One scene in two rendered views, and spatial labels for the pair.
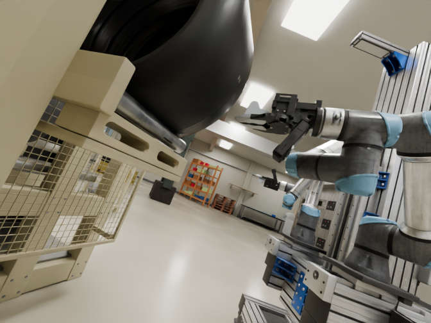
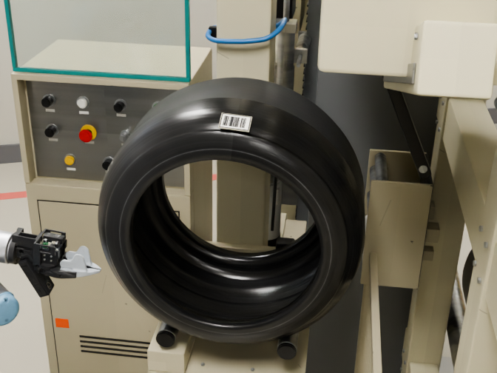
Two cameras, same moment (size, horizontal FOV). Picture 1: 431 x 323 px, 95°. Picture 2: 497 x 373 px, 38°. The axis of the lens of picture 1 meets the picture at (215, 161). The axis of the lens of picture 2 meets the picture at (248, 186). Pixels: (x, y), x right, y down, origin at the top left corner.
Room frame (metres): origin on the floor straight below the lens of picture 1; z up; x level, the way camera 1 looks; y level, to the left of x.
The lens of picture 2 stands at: (2.02, 0.02, 1.97)
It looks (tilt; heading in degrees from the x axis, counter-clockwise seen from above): 27 degrees down; 167
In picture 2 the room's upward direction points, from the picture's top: 1 degrees clockwise
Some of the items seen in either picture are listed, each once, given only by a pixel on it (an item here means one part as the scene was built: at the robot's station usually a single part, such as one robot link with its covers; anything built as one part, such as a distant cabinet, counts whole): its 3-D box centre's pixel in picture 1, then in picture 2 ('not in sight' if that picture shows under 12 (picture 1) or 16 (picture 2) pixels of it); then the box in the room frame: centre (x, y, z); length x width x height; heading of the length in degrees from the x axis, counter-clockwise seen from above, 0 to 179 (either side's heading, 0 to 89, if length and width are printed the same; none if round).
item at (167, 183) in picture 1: (177, 154); not in sight; (6.32, 1.20, 1.52); 1.01 x 0.80 x 3.04; 2
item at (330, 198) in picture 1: (324, 223); not in sight; (5.76, -3.60, 1.13); 1.79 x 1.35 x 2.27; 3
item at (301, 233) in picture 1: (304, 233); not in sight; (1.31, -0.71, 0.77); 0.15 x 0.15 x 0.10
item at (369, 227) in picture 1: (377, 234); not in sight; (0.81, -0.73, 0.88); 0.13 x 0.12 x 0.14; 29
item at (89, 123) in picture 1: (141, 148); (182, 316); (0.50, 0.19, 0.84); 0.36 x 0.09 x 0.06; 160
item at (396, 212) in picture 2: not in sight; (393, 217); (0.47, 0.75, 1.05); 0.20 x 0.15 x 0.30; 160
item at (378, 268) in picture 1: (368, 261); not in sight; (0.82, -0.73, 0.77); 0.15 x 0.15 x 0.10
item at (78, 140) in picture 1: (96, 146); (236, 333); (0.55, 0.32, 0.80); 0.37 x 0.36 x 0.02; 70
